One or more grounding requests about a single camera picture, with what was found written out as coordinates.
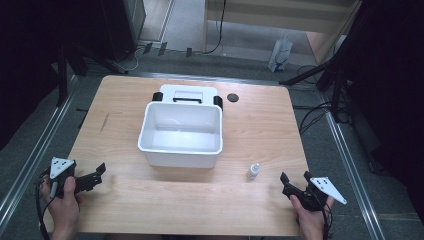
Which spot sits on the black curtain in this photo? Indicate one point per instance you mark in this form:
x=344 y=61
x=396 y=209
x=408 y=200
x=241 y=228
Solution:
x=23 y=66
x=390 y=93

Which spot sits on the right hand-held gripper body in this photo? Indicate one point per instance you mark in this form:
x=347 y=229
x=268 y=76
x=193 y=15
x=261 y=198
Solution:
x=325 y=188

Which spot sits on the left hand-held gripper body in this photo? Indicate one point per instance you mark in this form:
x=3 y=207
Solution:
x=60 y=166

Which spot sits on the white lid with black clips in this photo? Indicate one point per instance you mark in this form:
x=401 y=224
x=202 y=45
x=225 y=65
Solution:
x=186 y=91

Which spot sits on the white and blue bag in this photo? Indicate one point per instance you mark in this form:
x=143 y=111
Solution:
x=280 y=53

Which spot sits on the person's right hand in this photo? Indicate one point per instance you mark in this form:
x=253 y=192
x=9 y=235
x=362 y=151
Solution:
x=311 y=220

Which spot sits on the person's left hand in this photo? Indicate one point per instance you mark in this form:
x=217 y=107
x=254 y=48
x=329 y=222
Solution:
x=65 y=208

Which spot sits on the black round table grommet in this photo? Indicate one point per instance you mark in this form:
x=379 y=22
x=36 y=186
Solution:
x=232 y=97

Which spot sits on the black tape strip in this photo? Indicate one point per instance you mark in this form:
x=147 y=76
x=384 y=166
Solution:
x=147 y=48
x=162 y=49
x=189 y=52

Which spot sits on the black metal stand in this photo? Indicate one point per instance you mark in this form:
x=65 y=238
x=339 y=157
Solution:
x=333 y=71

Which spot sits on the metal floor rail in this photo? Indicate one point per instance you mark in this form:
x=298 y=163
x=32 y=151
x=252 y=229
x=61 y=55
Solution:
x=36 y=156
x=353 y=173
x=206 y=78

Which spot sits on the white plastic storage box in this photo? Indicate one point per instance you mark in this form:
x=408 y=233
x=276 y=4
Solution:
x=181 y=136

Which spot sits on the black stand legs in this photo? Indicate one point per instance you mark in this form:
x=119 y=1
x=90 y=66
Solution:
x=62 y=76

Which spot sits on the black cabinet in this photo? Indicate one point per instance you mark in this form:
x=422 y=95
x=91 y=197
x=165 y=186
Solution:
x=123 y=26

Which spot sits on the small white dropper bottle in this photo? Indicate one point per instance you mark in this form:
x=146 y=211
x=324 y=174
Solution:
x=253 y=171

